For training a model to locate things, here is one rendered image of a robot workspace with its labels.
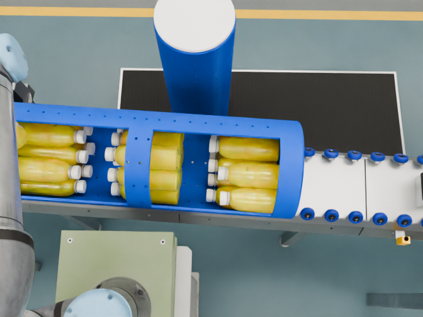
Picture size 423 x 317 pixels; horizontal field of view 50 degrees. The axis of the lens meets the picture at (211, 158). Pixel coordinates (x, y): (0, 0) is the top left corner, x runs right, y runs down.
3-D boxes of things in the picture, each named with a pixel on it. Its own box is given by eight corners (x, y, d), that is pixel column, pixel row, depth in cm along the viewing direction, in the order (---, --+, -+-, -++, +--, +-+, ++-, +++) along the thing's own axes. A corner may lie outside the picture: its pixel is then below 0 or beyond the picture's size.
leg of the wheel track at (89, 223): (101, 233, 235) (63, 212, 175) (89, 233, 235) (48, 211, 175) (102, 222, 237) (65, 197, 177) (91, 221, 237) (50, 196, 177)
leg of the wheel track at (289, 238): (290, 247, 233) (317, 230, 173) (279, 246, 233) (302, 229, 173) (290, 236, 235) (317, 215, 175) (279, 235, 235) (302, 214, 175)
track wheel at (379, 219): (390, 216, 139) (388, 212, 140) (375, 215, 139) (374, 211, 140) (386, 227, 141) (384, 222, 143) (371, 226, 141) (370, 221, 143)
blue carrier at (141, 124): (285, 220, 144) (302, 217, 116) (13, 200, 146) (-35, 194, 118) (289, 132, 148) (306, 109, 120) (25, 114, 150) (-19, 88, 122)
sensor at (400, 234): (405, 245, 145) (411, 243, 140) (395, 244, 145) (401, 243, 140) (403, 221, 147) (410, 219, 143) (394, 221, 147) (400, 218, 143)
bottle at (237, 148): (279, 163, 128) (213, 158, 129) (276, 161, 135) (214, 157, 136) (281, 138, 128) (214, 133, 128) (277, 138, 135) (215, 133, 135)
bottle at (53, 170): (6, 154, 128) (71, 158, 128) (17, 156, 135) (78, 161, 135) (3, 178, 128) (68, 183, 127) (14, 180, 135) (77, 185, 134)
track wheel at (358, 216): (365, 214, 139) (364, 210, 140) (350, 213, 139) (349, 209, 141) (362, 225, 141) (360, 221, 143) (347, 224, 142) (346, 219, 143)
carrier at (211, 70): (233, 98, 241) (182, 84, 244) (245, -7, 158) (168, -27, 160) (218, 147, 233) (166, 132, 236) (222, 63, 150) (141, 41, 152)
